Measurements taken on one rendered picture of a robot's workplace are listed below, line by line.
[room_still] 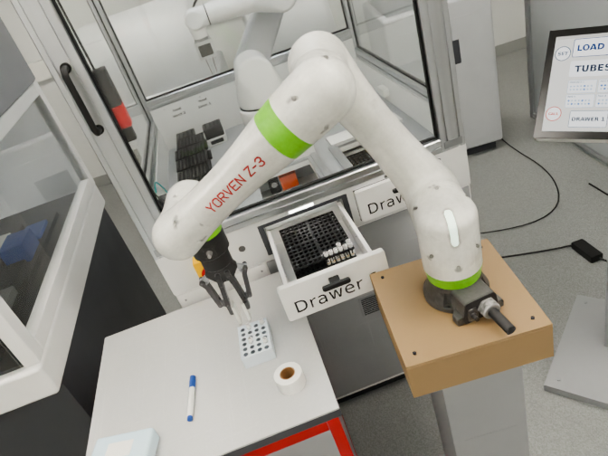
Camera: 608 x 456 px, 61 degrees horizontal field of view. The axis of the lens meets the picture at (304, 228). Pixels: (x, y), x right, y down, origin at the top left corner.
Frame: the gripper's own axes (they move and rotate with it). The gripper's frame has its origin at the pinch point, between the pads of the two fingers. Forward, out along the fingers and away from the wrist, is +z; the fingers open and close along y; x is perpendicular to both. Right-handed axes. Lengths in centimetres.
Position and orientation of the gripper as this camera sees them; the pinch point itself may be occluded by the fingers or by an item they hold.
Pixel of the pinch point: (241, 310)
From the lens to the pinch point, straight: 140.9
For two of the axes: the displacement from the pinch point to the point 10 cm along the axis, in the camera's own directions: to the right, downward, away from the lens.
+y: 9.4, -3.4, 0.1
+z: 2.8, 8.0, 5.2
